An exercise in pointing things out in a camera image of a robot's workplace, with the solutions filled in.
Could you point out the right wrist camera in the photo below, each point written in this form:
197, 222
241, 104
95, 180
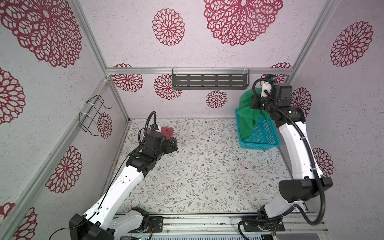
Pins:
281, 94

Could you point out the teal plastic basket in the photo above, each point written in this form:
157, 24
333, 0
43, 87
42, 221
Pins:
264, 135

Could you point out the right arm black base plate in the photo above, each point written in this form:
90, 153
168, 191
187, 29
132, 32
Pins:
254, 224

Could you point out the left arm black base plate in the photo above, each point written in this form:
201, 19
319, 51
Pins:
151, 225

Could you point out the maroon red tank top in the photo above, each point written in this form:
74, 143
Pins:
166, 131

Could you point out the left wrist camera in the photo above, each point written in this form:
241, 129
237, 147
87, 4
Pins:
153, 142

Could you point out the grey metal wall shelf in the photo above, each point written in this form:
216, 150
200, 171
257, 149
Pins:
211, 81

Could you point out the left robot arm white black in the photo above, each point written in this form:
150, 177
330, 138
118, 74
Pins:
137, 167

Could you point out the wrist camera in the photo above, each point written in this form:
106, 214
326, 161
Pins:
281, 94
153, 142

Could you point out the green tank top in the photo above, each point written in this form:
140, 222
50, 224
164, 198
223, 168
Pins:
247, 116

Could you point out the floral table mat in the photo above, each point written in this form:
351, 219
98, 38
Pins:
209, 172

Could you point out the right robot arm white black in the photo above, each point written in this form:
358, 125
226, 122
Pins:
307, 180

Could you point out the aluminium front rail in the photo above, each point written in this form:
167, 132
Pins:
204, 224

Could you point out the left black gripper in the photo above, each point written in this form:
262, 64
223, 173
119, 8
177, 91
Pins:
169, 148

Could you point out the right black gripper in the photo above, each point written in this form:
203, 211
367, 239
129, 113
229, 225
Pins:
255, 101

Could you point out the black wire wall rack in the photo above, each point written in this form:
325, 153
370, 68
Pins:
87, 118

